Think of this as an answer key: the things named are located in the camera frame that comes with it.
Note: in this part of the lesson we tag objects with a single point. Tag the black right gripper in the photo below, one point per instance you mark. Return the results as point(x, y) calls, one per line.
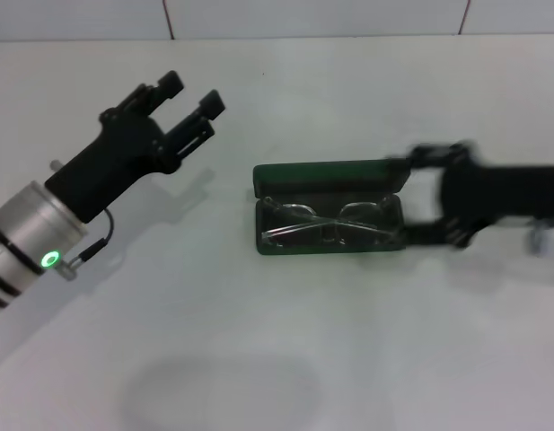
point(496, 193)

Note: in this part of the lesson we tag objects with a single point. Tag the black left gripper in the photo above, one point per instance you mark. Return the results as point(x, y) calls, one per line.
point(119, 152)

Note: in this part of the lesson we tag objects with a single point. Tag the green glasses case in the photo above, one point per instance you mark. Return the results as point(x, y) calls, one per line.
point(321, 175)

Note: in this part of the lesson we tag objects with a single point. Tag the clear white glasses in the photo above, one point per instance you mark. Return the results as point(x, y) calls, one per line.
point(303, 211)

